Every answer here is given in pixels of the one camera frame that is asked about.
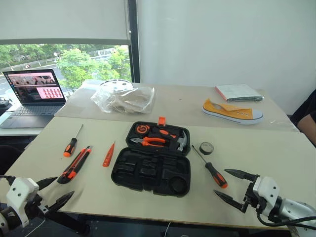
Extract plastic wrapped book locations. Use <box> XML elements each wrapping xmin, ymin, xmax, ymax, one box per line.
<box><xmin>214</xmin><ymin>83</ymin><xmax>265</xmax><ymax>103</ymax></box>

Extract black orange utility knife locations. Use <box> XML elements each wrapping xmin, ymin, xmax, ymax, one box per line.
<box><xmin>57</xmin><ymin>145</ymin><xmax>94</xmax><ymax>185</ymax></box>

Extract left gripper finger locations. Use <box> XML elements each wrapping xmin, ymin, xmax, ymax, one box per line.
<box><xmin>45</xmin><ymin>190</ymin><xmax>76</xmax><ymax>215</ymax></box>
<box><xmin>36</xmin><ymin>176</ymin><xmax>59</xmax><ymax>191</ymax></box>

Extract black tool case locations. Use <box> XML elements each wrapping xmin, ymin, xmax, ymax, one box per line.
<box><xmin>111</xmin><ymin>116</ymin><xmax>192</xmax><ymax>198</ymax></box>

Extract orange handled pliers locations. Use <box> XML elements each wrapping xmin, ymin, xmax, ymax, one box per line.
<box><xmin>130</xmin><ymin>136</ymin><xmax>166</xmax><ymax>148</ymax></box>

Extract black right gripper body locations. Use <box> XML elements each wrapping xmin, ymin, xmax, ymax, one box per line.
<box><xmin>242</xmin><ymin>181</ymin><xmax>262</xmax><ymax>214</ymax></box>

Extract white round perforated disc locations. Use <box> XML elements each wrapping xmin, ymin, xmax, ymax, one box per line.
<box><xmin>99</xmin><ymin>79</ymin><xmax>133</xmax><ymax>94</ymax></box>

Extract white roller blind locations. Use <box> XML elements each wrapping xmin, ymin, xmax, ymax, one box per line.
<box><xmin>0</xmin><ymin>0</ymin><xmax>130</xmax><ymax>46</ymax></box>

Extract black window frame post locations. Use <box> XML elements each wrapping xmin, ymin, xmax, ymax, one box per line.
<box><xmin>126</xmin><ymin>0</ymin><xmax>141</xmax><ymax>83</ymax></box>

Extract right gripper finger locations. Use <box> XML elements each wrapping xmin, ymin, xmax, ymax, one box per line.
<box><xmin>213</xmin><ymin>189</ymin><xmax>248</xmax><ymax>214</ymax></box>
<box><xmin>224</xmin><ymin>168</ymin><xmax>261</xmax><ymax>183</ymax></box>

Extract black electrical tape roll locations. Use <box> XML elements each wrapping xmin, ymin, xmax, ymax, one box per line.
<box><xmin>199</xmin><ymin>142</ymin><xmax>214</xmax><ymax>156</ymax></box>

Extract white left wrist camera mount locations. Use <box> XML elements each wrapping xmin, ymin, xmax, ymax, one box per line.
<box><xmin>5</xmin><ymin>177</ymin><xmax>40</xmax><ymax>228</ymax></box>

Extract orange black tape measure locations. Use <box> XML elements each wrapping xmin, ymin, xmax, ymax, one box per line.
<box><xmin>134</xmin><ymin>123</ymin><xmax>151</xmax><ymax>136</ymax></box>

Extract clear plastic bag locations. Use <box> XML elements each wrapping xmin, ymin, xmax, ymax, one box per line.
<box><xmin>90</xmin><ymin>85</ymin><xmax>156</xmax><ymax>115</ymax></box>

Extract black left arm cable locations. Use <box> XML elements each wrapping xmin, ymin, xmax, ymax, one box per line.
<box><xmin>0</xmin><ymin>174</ymin><xmax>16</xmax><ymax>186</ymax></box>

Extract yellow canvas shoe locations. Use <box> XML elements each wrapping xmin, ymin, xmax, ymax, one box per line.
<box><xmin>201</xmin><ymin>98</ymin><xmax>264</xmax><ymax>126</ymax></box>

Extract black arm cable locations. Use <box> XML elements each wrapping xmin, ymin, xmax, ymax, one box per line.
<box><xmin>256</xmin><ymin>211</ymin><xmax>316</xmax><ymax>227</ymax></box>
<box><xmin>0</xmin><ymin>174</ymin><xmax>16</xmax><ymax>186</ymax></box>

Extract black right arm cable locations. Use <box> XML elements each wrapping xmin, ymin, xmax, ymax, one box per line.
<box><xmin>256</xmin><ymin>211</ymin><xmax>316</xmax><ymax>227</ymax></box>

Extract steel claw hammer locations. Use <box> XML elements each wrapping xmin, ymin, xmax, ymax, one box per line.
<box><xmin>170</xmin><ymin>130</ymin><xmax>190</xmax><ymax>152</ymax></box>

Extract small orange handled screwdriver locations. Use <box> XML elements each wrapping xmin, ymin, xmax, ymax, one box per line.
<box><xmin>158</xmin><ymin>128</ymin><xmax>177</xmax><ymax>139</ymax></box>

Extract black orange screwdriver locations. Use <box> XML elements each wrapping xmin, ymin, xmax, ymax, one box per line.
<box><xmin>63</xmin><ymin>124</ymin><xmax>84</xmax><ymax>158</ymax></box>
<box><xmin>191</xmin><ymin>144</ymin><xmax>229</xmax><ymax>189</ymax></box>

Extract person in dark clothes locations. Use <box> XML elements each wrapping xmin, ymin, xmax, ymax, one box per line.
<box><xmin>290</xmin><ymin>88</ymin><xmax>316</xmax><ymax>149</ymax></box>

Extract orange voltage tester pen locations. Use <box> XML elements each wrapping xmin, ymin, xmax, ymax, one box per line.
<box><xmin>102</xmin><ymin>140</ymin><xmax>116</xmax><ymax>168</ymax></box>

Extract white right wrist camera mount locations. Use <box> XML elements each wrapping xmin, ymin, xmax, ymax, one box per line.
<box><xmin>252</xmin><ymin>176</ymin><xmax>281</xmax><ymax>219</ymax></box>

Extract grey laptop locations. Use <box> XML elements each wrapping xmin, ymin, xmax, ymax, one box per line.
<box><xmin>0</xmin><ymin>68</ymin><xmax>68</xmax><ymax>129</ymax></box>

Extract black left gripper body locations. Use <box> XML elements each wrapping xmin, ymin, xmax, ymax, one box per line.
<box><xmin>23</xmin><ymin>190</ymin><xmax>54</xmax><ymax>219</ymax></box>

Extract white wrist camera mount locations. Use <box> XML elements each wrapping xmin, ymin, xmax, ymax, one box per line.
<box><xmin>252</xmin><ymin>176</ymin><xmax>281</xmax><ymax>219</ymax></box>
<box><xmin>5</xmin><ymin>177</ymin><xmax>40</xmax><ymax>228</ymax></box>

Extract white side desk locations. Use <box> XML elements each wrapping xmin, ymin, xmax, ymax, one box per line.
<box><xmin>0</xmin><ymin>98</ymin><xmax>49</xmax><ymax>152</ymax></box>

